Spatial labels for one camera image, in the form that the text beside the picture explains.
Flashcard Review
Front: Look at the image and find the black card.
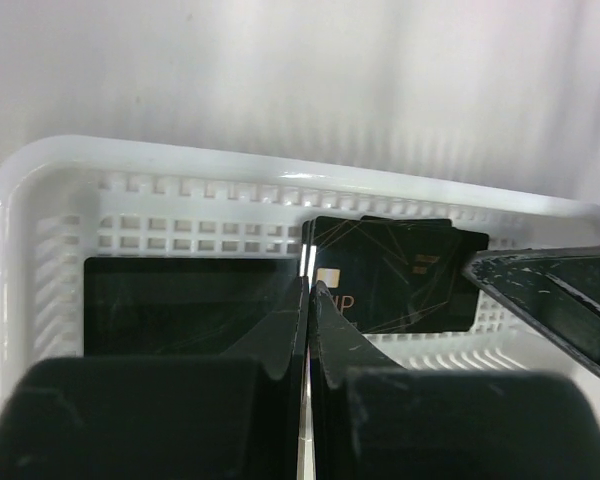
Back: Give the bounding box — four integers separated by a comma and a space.
83, 257, 298, 356
301, 216, 489, 334

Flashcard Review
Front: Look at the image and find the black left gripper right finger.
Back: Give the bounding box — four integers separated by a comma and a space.
309, 284, 600, 479

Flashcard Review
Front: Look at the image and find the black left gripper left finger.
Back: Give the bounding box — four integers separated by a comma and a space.
0, 277, 309, 479

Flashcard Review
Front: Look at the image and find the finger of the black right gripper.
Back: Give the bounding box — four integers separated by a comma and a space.
463, 245, 600, 379

